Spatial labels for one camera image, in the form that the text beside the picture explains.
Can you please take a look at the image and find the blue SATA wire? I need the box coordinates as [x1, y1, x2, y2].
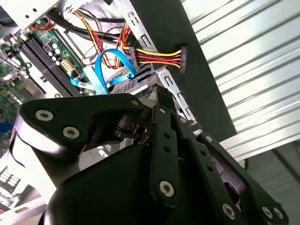
[94, 48, 137, 95]

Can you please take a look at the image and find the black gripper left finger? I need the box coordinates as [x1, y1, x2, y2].
[14, 85, 181, 210]

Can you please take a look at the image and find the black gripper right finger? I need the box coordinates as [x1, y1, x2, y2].
[167, 90, 289, 225]

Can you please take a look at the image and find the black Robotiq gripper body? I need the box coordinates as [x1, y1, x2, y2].
[35, 117, 223, 225]

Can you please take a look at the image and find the orange red yellow power wire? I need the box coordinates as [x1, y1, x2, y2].
[121, 44, 188, 75]

